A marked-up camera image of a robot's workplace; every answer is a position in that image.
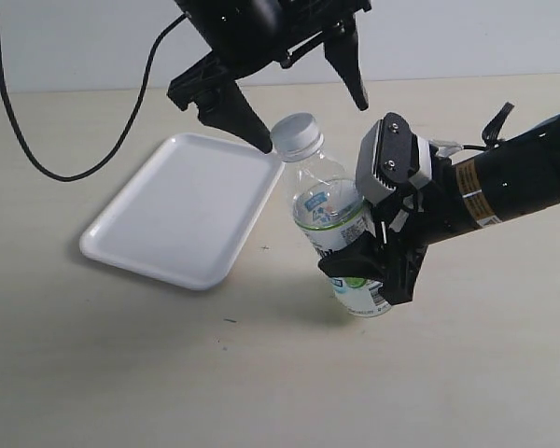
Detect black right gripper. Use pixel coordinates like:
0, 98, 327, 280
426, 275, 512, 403
317, 161, 467, 305

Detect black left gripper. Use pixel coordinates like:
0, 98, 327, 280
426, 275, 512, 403
167, 1, 371, 153

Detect clear plastic water bottle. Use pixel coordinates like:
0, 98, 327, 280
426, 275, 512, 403
276, 144, 391, 317

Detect white bottle cap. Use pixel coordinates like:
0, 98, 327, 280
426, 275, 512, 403
270, 112, 325, 163

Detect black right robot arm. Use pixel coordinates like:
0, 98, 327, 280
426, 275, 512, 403
318, 103, 560, 305

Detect white rectangular plastic tray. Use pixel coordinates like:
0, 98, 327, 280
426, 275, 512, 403
79, 133, 284, 291

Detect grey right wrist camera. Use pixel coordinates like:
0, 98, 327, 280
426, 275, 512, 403
356, 112, 433, 205

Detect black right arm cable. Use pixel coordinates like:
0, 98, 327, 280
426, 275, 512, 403
441, 101, 517, 155

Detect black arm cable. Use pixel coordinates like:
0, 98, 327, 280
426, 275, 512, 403
0, 0, 190, 182
441, 101, 517, 155

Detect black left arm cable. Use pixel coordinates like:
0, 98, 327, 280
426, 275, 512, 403
0, 0, 190, 182

